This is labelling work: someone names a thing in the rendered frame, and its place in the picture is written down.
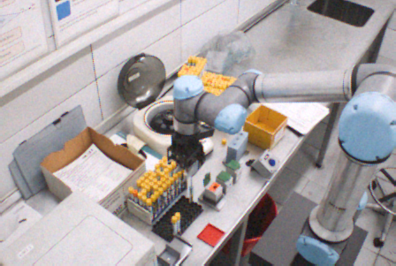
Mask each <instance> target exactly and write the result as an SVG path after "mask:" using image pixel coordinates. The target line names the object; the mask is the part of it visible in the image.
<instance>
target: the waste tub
mask: <svg viewBox="0 0 396 266"><path fill-rule="evenodd" d="M287 122H288V116H286V115H285V114H282V113H280V112H278V111H275V110H273V109H272V108H268V107H267V106H265V105H264V104H260V105H259V107H256V108H255V110H253V112H252V113H251V114H249V115H248V116H247V118H246V122H245V124H244V126H243V130H242V131H243V132H245V133H249V134H248V140H247V142H250V143H252V144H253V145H255V146H257V147H258V148H261V149H263V150H264V151H265V150H267V149H269V150H270V151H271V150H272V149H273V148H274V147H275V146H276V145H277V144H278V143H279V141H280V140H281V139H282V138H283V137H284V136H285V134H286V125H287Z"/></svg>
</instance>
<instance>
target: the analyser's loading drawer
mask: <svg viewBox="0 0 396 266"><path fill-rule="evenodd" d="M165 246H166V248H165V249H164V251H163V252H161V254H160V255H156V259H157V266H178V265H179V264H180V263H181V262H182V260H183V259H184V258H185V257H186V256H187V255H188V253H190V251H193V243H192V242H189V240H187V239H185V238H183V237H181V236H180V235H179V234H177V233H176V234H175V238H174V240H173V241H172V242H171V243H169V245H167V244H165ZM168 258H170V260H169V261H168V260H167V259H168Z"/></svg>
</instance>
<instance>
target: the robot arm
mask: <svg viewBox="0 0 396 266"><path fill-rule="evenodd" d="M172 96H173V126H174V129H175V133H173V135H172V136H171V145H170V146H169V147H168V148H167V149H166V151H167V161H170V160H174V161H176V163H177V164H178V167H177V168H176V173H178V172H180V171H183V170H185V172H186V173H187V176H186V178H187V179H188V178H190V177H191V178H192V177H193V176H194V175H195V174H196V173H197V172H198V171H199V170H200V169H201V167H202V165H203V164H204V163H205V161H206V156H205V154H206V152H204V149H203V148H204V146H203V145H202V142H200V141H201V140H203V139H206V138H209V137H210V136H213V135H214V130H215V129H214V128H216V129H217V130H218V131H220V132H224V133H228V134H230V135H235V134H236V133H238V132H239V131H240V130H241V129H242V126H243V125H244V124H245V122H246V118H247V111H246V109H247V108H248V107H249V106H250V105H251V104H252V103H347V105H346V107H345V109H344V110H343V111H342V113H341V117H340V119H339V136H338V143H339V147H340V153H339V157H338V160H337V162H336V164H335V167H334V170H333V173H332V174H331V179H330V180H329V183H328V186H327V188H326V190H325V193H324V197H323V199H322V200H321V202H320V203H319V204H318V206H316V207H315V208H314V209H313V210H312V211H311V212H310V215H309V216H308V217H307V219H306V220H305V222H304V225H303V231H302V234H301V235H300V237H298V240H297V242H296V247H297V250H298V251H299V253H300V254H301V255H302V257H304V258H305V259H307V260H308V261H309V262H312V263H313V264H315V265H318V266H333V265H334V264H335V263H336V261H337V260H338V259H339V255H340V254H341V253H342V249H343V248H344V247H345V246H346V245H347V242H348V241H349V238H350V235H351V234H352V230H353V229H354V225H355V222H356V221H357V219H358V216H359V215H360V214H361V212H362V210H363V209H364V208H365V207H366V202H367V200H368V197H367V193H366V189H367V187H368V186H369V183H370V181H371V179H372V177H373V174H374V172H375V171H376V168H377V166H378V165H379V164H381V163H385V162H386V161H387V160H388V159H389V157H390V156H391V153H392V152H393V150H394V149H395V147H396V67H395V66H390V65H384V64H360V65H354V66H353V67H352V68H351V69H344V70H336V71H333V70H327V71H319V72H313V71H310V72H284V73H275V74H270V73H265V74H263V73H261V72H260V71H257V70H253V69H249V70H247V71H246V72H244V73H242V74H241V75H240V76H239V77H238V79H236V80H235V81H234V82H233V83H232V84H231V86H229V87H228V88H227V89H225V91H224V92H223V93H221V94H220V95H219V96H217V95H214V94H212V93H211V92H207V91H206V90H203V84H202V80H201V79H200V78H199V77H197V76H195V75H192V74H186V75H182V76H181V77H179V78H177V79H176V80H175V81H174V83H173V95H172ZM202 122H203V123H205V124H202ZM212 126H213V127H214V128H213V127H212ZM169 151H171V156H170V157H169Z"/></svg>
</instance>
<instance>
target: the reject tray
mask: <svg viewBox="0 0 396 266"><path fill-rule="evenodd" d="M225 234H226V232H224V231H223V230H220V229H219V228H217V227H216V226H215V225H212V224H211V223H208V224H207V225H206V226H205V228H203V229H202V231H201V232H200V233H199V235H197V238H199V239H201V240H202V241H203V242H205V243H207V244H209V245H210V246H211V247H215V246H216V245H217V243H218V242H219V241H220V240H221V239H222V238H223V237H224V235H225Z"/></svg>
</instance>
